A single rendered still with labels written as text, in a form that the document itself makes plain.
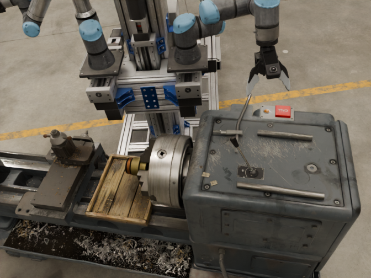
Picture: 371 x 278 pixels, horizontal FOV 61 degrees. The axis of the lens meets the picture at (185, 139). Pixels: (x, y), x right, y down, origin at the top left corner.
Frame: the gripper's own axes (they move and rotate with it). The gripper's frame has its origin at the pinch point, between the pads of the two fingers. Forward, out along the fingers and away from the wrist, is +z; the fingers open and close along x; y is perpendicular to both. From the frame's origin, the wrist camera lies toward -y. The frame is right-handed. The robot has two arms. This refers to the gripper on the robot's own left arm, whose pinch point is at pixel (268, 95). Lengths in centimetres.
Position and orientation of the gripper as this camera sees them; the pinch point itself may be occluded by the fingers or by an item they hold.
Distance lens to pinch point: 118.8
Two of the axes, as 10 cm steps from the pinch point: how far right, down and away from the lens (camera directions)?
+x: -9.9, 1.1, 1.2
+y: 0.3, -6.0, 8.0
